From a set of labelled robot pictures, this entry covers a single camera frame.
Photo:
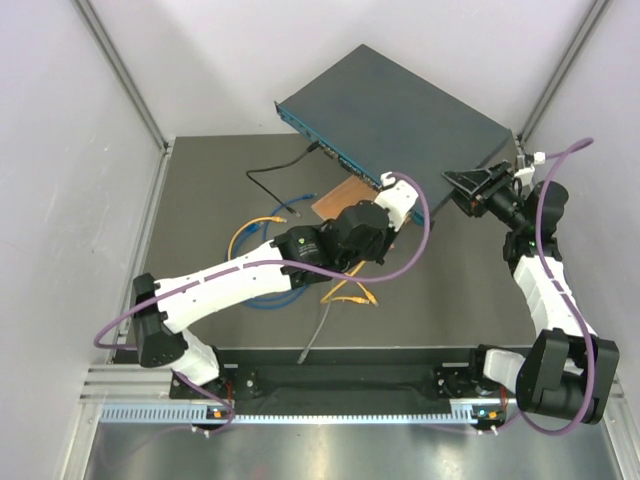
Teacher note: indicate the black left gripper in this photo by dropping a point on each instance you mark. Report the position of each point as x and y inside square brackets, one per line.
[389, 235]

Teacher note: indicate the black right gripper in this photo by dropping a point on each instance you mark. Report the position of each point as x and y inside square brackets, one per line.
[469, 182]

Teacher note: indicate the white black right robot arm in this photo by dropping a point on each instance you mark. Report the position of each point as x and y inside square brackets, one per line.
[568, 372]

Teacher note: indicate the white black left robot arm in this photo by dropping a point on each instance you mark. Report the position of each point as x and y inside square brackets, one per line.
[297, 258]

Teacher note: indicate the wooden base board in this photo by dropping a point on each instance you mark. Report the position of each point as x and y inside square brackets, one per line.
[348, 193]

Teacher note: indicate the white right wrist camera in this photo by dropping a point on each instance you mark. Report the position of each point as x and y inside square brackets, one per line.
[526, 165]

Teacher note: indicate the dark blue network switch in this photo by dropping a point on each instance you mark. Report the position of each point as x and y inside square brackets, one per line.
[372, 116]

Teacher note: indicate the aluminium frame rail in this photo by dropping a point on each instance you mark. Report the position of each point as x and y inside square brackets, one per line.
[129, 394]

